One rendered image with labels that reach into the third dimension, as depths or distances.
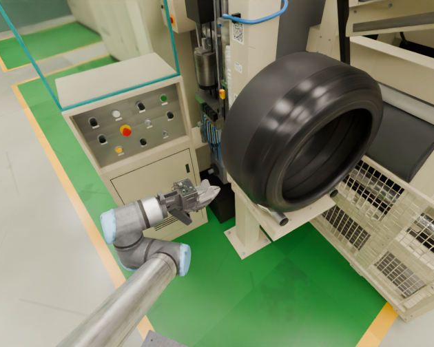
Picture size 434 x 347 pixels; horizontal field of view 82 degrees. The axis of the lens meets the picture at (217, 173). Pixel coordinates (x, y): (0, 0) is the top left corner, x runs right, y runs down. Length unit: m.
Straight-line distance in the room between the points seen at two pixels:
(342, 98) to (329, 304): 1.46
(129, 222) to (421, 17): 1.02
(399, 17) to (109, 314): 1.11
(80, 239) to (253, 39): 2.03
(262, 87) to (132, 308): 0.67
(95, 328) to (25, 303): 1.86
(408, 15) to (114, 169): 1.34
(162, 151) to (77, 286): 1.25
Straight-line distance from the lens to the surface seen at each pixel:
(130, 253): 0.81
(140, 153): 1.47
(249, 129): 0.78
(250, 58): 0.99
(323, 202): 1.31
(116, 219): 0.75
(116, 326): 0.57
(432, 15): 1.03
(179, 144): 1.47
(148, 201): 0.76
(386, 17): 1.10
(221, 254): 2.00
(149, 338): 1.28
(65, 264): 2.38
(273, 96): 0.78
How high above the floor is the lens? 1.80
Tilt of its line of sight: 46 degrees down
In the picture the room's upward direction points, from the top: 6 degrees counter-clockwise
